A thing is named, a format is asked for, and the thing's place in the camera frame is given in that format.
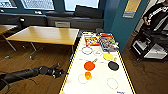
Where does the small orange plastic bowl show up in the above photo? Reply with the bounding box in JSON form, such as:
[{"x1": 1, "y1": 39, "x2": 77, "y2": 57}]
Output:
[{"x1": 84, "y1": 71, "x2": 93, "y2": 81}]

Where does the orange plate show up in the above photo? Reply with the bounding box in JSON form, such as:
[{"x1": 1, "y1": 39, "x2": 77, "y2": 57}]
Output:
[{"x1": 83, "y1": 59, "x2": 98, "y2": 72}]

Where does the white yellow-edged air hockey table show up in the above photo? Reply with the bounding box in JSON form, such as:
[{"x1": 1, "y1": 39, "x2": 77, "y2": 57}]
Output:
[{"x1": 59, "y1": 31, "x2": 137, "y2": 94}]

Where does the large light wooden table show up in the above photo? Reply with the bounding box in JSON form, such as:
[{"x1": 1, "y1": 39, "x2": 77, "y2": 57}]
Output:
[{"x1": 6, "y1": 26, "x2": 81, "y2": 61}]

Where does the red board game box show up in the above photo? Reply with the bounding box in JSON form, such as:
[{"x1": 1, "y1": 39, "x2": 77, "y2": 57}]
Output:
[{"x1": 83, "y1": 36, "x2": 100, "y2": 48}]

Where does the grey vent panel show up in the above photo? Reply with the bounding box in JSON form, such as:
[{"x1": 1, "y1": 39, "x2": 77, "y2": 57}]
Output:
[{"x1": 54, "y1": 21, "x2": 72, "y2": 29}]

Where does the blue board game box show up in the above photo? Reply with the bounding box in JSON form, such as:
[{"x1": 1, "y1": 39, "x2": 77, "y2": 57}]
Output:
[{"x1": 98, "y1": 34, "x2": 119, "y2": 53}]

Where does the small white sill device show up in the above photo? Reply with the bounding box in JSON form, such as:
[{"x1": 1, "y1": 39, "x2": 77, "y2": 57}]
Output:
[{"x1": 34, "y1": 11, "x2": 44, "y2": 16}]

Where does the black chair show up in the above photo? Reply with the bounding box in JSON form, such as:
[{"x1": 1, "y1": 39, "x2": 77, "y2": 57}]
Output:
[{"x1": 9, "y1": 17, "x2": 26, "y2": 31}]

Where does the black bench cushion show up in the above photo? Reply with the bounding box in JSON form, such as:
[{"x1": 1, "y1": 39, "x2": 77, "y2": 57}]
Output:
[{"x1": 73, "y1": 5, "x2": 104, "y2": 20}]

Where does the large bright window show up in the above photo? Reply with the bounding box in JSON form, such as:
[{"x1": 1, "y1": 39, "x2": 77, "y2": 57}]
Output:
[
  {"x1": 20, "y1": 0, "x2": 55, "y2": 12},
  {"x1": 0, "y1": 0, "x2": 19, "y2": 10},
  {"x1": 63, "y1": 0, "x2": 100, "y2": 13}
]

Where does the black wheeled cart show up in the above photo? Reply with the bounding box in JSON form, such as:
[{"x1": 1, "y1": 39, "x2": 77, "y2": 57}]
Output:
[{"x1": 129, "y1": 26, "x2": 168, "y2": 63}]

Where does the blue ring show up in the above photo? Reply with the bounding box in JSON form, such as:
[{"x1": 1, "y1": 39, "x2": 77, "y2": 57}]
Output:
[{"x1": 81, "y1": 46, "x2": 94, "y2": 56}]

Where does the long dark wall bench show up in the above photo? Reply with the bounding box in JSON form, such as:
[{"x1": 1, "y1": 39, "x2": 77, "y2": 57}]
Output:
[{"x1": 0, "y1": 13, "x2": 104, "y2": 33}]

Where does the yellow wall poster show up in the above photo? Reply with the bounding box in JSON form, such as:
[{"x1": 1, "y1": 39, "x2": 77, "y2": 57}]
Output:
[{"x1": 122, "y1": 0, "x2": 142, "y2": 19}]

